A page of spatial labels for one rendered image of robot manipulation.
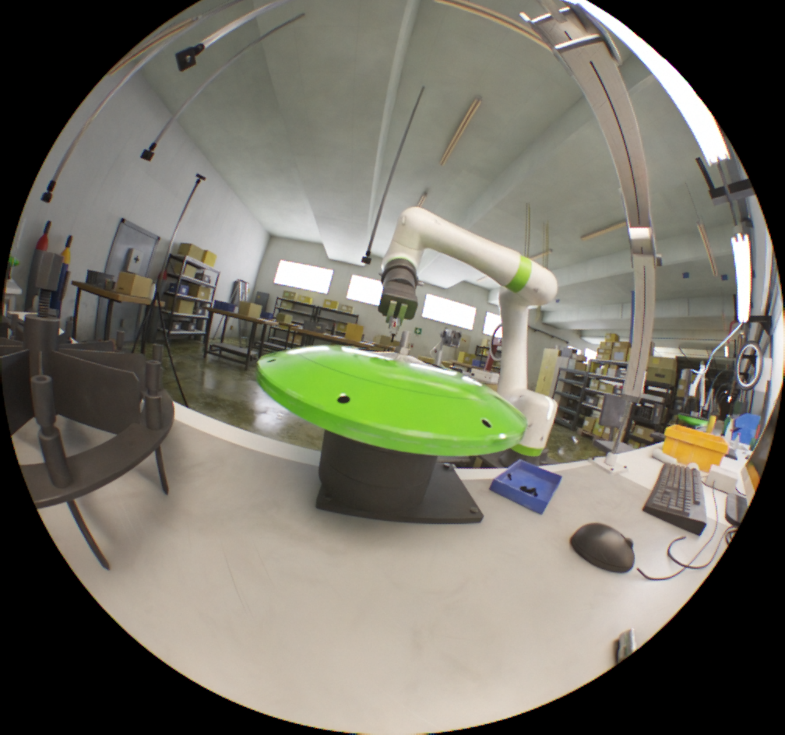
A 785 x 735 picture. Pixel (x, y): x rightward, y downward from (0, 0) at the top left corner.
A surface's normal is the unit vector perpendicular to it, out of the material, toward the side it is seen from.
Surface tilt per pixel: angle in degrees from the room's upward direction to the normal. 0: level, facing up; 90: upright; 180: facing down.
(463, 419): 25
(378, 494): 90
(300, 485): 0
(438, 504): 0
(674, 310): 90
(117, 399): 87
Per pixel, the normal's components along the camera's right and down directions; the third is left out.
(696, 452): -0.96, -0.14
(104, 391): 0.55, 0.07
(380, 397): 0.16, -0.90
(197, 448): 0.22, -0.97
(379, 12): -0.22, 0.97
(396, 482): 0.29, 0.07
